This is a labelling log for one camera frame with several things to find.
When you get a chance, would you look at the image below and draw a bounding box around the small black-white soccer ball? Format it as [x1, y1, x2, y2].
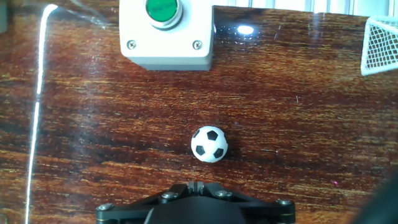
[190, 125, 229, 164]

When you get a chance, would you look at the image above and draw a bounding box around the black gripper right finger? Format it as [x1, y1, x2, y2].
[196, 181, 296, 224]

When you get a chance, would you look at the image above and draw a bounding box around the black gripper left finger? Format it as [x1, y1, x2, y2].
[95, 182, 197, 224]

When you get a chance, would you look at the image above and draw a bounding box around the glossy brown wooden board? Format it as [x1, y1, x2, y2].
[0, 0, 398, 224]

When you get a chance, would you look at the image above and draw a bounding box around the grey box green button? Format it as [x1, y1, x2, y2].
[119, 0, 215, 72]

